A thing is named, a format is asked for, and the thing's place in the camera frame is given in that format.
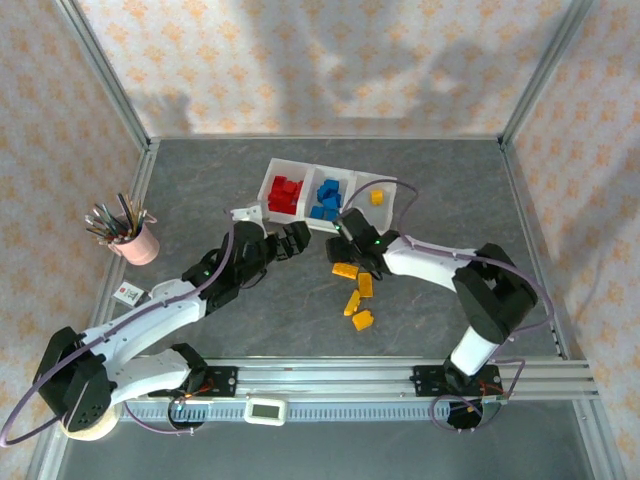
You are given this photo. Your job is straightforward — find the white plastic container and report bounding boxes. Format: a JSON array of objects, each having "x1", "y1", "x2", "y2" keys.
[
  {"x1": 295, "y1": 164, "x2": 357, "y2": 234},
  {"x1": 339, "y1": 170, "x2": 399, "y2": 242},
  {"x1": 255, "y1": 157, "x2": 316, "y2": 224}
]

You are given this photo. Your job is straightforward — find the pink cup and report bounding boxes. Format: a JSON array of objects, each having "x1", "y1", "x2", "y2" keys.
[{"x1": 107, "y1": 214, "x2": 161, "y2": 267}]

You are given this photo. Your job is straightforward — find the small white red card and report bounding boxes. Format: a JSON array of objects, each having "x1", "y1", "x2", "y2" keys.
[{"x1": 113, "y1": 282, "x2": 149, "y2": 306}]

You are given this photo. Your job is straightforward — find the white digital timer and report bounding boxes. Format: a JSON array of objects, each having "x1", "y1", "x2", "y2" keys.
[{"x1": 243, "y1": 395, "x2": 288, "y2": 427}]

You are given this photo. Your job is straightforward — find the masking tape roll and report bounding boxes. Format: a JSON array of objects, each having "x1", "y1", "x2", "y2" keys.
[{"x1": 63, "y1": 402, "x2": 120, "y2": 442}]

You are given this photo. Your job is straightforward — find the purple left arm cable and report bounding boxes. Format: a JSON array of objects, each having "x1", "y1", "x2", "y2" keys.
[{"x1": 0, "y1": 208, "x2": 236, "y2": 449}]

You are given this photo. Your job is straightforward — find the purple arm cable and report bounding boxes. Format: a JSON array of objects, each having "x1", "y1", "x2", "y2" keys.
[
  {"x1": 342, "y1": 182, "x2": 555, "y2": 396},
  {"x1": 0, "y1": 208, "x2": 236, "y2": 449}
]

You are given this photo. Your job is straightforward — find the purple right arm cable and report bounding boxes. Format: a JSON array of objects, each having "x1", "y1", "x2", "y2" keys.
[{"x1": 342, "y1": 182, "x2": 555, "y2": 396}]

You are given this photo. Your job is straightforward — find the aluminium frame bar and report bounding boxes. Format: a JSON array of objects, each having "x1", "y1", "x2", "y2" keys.
[{"x1": 148, "y1": 132, "x2": 505, "y2": 143}]

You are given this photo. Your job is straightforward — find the aluminium mounting rail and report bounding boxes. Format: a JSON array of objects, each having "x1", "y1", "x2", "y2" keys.
[{"x1": 52, "y1": 357, "x2": 601, "y2": 402}]

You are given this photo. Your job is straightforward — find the aluminium side rail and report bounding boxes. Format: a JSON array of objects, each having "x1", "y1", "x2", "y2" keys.
[
  {"x1": 24, "y1": 139, "x2": 161, "y2": 480},
  {"x1": 497, "y1": 139, "x2": 629, "y2": 480}
]

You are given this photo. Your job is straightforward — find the grey slotted cable duct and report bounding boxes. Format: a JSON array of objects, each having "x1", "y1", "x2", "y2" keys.
[{"x1": 119, "y1": 399, "x2": 501, "y2": 424}]

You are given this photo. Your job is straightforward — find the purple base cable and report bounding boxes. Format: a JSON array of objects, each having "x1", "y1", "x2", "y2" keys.
[
  {"x1": 120, "y1": 398, "x2": 196, "y2": 436},
  {"x1": 430, "y1": 394, "x2": 504, "y2": 434}
]

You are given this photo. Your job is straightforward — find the aluminium frame post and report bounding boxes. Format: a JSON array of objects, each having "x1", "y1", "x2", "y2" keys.
[
  {"x1": 498, "y1": 0, "x2": 597, "y2": 151},
  {"x1": 52, "y1": 0, "x2": 154, "y2": 151}
]

